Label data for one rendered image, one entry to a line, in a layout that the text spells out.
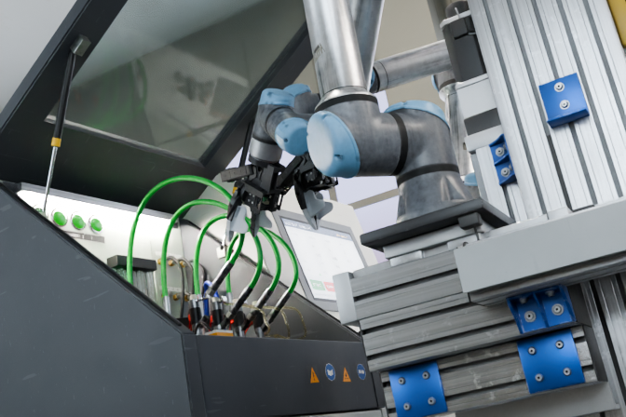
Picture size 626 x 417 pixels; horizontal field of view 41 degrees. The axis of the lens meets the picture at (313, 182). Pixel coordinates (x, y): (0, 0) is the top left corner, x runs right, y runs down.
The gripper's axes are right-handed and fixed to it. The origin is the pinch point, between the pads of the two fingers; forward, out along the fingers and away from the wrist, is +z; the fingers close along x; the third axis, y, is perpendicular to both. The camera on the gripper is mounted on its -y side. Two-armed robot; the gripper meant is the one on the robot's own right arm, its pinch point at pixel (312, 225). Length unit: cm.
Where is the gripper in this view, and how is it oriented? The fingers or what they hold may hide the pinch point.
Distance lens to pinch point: 198.6
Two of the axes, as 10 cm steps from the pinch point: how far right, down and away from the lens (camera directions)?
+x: 5.6, 1.8, 8.1
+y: 8.1, -3.3, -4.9
